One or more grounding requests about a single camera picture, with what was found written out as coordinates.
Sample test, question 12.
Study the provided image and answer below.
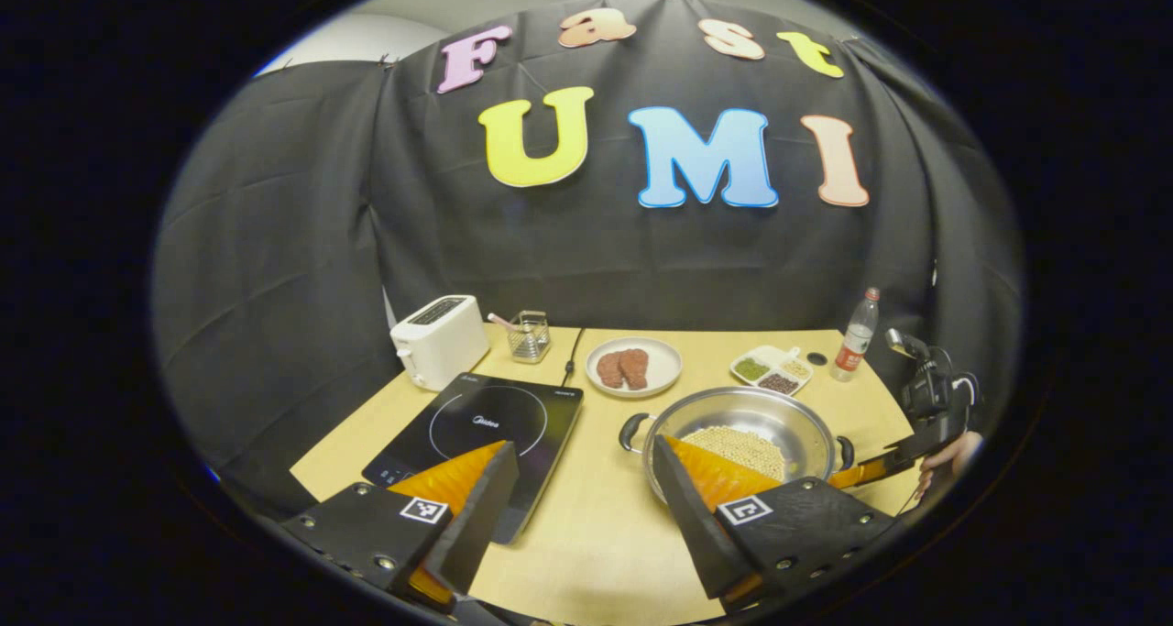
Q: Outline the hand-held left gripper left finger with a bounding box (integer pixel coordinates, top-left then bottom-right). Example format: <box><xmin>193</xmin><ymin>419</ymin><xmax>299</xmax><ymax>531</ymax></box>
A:
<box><xmin>282</xmin><ymin>440</ymin><xmax>520</xmax><ymax>613</ymax></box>

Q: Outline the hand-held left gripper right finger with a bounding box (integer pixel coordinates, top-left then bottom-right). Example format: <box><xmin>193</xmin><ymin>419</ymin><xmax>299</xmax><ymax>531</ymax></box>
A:
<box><xmin>652</xmin><ymin>434</ymin><xmax>904</xmax><ymax>613</ymax></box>

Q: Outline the black induction cooktop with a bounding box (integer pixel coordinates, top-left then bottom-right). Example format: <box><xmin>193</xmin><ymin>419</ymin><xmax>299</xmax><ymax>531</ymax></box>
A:
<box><xmin>362</xmin><ymin>372</ymin><xmax>585</xmax><ymax>544</ymax></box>

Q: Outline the steel pot with soybeans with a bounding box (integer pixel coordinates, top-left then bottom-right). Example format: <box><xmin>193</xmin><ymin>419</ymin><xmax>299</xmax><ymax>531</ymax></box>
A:
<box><xmin>619</xmin><ymin>386</ymin><xmax>855</xmax><ymax>508</ymax></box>

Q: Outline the clear plastic water bottle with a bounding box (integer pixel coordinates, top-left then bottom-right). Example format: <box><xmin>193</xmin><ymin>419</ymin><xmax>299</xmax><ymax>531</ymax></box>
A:
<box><xmin>830</xmin><ymin>287</ymin><xmax>881</xmax><ymax>383</ymax></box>

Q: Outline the white divided bean dish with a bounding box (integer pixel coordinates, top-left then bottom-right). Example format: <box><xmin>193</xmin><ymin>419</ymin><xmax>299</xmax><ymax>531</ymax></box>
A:
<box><xmin>729</xmin><ymin>345</ymin><xmax>815</xmax><ymax>396</ymax></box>

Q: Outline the white round plate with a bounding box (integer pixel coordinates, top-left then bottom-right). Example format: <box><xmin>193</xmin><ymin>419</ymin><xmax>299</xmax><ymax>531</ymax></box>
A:
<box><xmin>585</xmin><ymin>336</ymin><xmax>684</xmax><ymax>399</ymax></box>

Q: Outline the white toaster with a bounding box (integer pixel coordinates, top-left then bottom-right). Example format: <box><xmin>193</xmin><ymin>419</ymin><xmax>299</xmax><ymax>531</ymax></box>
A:
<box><xmin>390</xmin><ymin>295</ymin><xmax>490</xmax><ymax>391</ymax></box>

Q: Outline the black backdrop cloth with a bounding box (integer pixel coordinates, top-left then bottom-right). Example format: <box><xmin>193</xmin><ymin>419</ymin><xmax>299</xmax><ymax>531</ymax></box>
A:
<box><xmin>151</xmin><ymin>0</ymin><xmax>1023</xmax><ymax>517</ymax></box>

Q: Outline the wire mesh basket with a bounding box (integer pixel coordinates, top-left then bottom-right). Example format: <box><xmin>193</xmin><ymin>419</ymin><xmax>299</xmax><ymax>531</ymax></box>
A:
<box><xmin>509</xmin><ymin>311</ymin><xmax>552</xmax><ymax>363</ymax></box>

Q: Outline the black power cable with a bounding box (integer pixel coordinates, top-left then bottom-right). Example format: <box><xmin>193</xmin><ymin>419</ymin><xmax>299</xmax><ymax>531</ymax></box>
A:
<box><xmin>562</xmin><ymin>326</ymin><xmax>587</xmax><ymax>389</ymax></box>

